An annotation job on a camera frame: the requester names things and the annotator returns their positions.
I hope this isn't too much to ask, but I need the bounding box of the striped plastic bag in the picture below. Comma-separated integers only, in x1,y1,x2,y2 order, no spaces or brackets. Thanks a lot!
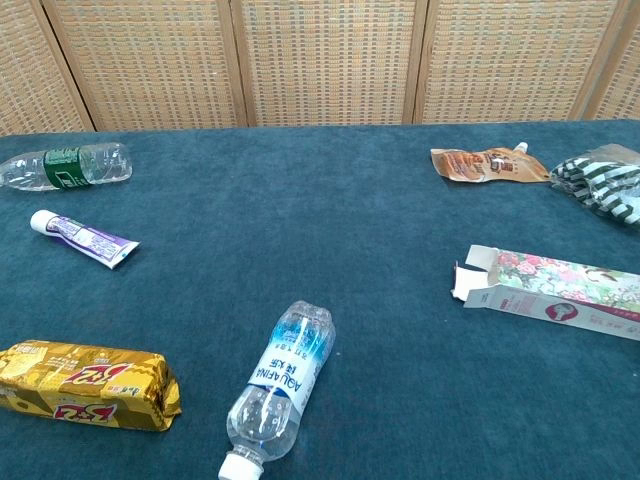
549,143,640,226

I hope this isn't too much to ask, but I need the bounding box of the purple toothpaste tube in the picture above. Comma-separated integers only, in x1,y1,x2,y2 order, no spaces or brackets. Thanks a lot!
29,209,141,271

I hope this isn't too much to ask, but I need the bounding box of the teal table cover cloth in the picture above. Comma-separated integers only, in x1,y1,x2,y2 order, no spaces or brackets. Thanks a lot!
0,119,640,480

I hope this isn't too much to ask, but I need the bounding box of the floral pink box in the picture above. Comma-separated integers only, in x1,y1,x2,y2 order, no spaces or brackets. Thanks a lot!
452,244,640,343

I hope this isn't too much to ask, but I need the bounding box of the woven bamboo folding screen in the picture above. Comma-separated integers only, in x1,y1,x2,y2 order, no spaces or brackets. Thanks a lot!
0,0,640,136

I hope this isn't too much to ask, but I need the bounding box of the brown spout pouch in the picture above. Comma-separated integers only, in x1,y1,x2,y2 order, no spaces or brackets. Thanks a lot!
430,142,551,185

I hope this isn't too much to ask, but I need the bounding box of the blue label water bottle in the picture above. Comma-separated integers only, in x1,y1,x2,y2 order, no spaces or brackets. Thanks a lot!
217,300,337,480

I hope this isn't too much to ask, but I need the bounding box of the green label water bottle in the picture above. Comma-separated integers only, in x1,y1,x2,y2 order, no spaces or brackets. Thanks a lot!
0,142,134,193

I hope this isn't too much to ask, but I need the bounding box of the gold biscuit package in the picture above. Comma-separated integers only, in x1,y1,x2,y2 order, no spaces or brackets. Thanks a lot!
0,339,183,433

